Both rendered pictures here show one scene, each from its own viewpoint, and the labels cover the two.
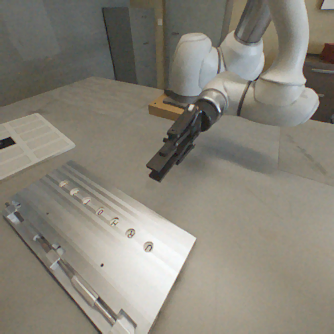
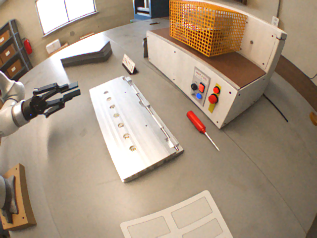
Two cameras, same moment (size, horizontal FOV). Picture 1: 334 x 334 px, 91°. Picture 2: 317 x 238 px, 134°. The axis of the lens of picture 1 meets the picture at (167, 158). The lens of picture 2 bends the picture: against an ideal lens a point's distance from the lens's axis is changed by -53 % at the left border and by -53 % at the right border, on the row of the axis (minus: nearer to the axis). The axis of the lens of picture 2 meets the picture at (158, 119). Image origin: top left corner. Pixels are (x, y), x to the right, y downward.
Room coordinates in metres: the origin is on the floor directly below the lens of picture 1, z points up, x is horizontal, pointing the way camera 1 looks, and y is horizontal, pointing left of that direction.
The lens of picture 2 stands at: (0.41, 0.44, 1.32)
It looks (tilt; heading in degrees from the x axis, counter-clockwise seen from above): 53 degrees down; 209
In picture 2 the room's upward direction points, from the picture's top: 3 degrees counter-clockwise
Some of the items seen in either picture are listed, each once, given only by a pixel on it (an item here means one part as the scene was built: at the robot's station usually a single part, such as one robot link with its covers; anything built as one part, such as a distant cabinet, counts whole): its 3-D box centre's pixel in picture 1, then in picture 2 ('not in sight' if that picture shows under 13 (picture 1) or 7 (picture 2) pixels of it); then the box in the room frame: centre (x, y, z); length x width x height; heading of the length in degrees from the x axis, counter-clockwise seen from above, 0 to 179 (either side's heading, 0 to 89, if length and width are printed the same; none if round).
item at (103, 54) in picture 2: not in sight; (83, 53); (-0.14, -0.45, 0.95); 0.40 x 0.13 x 0.10; 111
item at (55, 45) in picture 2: not in sight; (53, 46); (-0.95, -3.08, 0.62); 0.36 x 0.29 x 0.22; 151
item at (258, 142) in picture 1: (203, 119); (16, 178); (0.74, -0.18, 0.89); 0.67 x 0.45 x 0.03; 61
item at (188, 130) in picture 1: (183, 131); (47, 95); (0.32, -0.04, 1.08); 0.11 x 0.04 x 0.01; 147
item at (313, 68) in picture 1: (305, 98); not in sight; (2.09, -1.77, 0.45); 0.68 x 0.47 x 0.90; 64
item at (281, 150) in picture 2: not in sight; (205, 54); (-0.51, 0.33, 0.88); 2.34 x 0.84 x 0.03; 61
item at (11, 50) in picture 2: not in sight; (8, 53); (0.12, -3.64, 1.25); 0.42 x 0.17 x 0.28; 153
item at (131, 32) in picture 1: (136, 59); not in sight; (3.28, 0.55, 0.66); 0.62 x 0.49 x 1.32; 151
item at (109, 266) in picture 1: (91, 221); (123, 113); (0.18, 0.18, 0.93); 0.44 x 0.19 x 0.02; 57
